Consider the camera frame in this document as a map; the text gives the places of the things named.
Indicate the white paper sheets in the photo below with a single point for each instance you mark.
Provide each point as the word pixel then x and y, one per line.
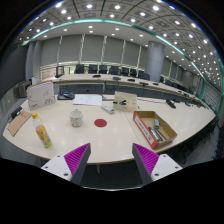
pixel 87 99

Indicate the white remote control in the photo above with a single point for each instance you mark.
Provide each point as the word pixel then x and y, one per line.
pixel 108 109

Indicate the open cardboard box red side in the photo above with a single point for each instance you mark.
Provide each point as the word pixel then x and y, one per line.
pixel 145 119

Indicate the black device on table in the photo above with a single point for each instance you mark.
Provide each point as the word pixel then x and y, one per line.
pixel 171 104

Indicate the grey round pillar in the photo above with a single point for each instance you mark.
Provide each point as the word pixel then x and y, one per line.
pixel 155 60

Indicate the teal item in box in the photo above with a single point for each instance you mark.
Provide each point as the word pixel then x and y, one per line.
pixel 156 124

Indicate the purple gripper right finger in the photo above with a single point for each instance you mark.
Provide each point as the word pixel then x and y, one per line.
pixel 152 166

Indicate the black tool in box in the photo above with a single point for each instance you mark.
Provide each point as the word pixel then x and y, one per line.
pixel 156 134

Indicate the red round coaster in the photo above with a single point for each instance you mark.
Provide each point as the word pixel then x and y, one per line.
pixel 100 122

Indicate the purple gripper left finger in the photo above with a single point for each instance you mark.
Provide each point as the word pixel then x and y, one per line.
pixel 71 166

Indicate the long curved conference desk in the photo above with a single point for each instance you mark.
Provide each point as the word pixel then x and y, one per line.
pixel 108 84

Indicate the beige cardboard box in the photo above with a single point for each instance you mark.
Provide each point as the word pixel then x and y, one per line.
pixel 125 101

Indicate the yellow juice bottle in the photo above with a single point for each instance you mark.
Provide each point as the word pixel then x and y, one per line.
pixel 41 130

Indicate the black laptop bag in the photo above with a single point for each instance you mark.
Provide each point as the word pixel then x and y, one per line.
pixel 65 95

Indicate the black office chair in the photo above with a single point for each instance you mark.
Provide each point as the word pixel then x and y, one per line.
pixel 79 69
pixel 103 69
pixel 92 69
pixel 124 71
pixel 114 70

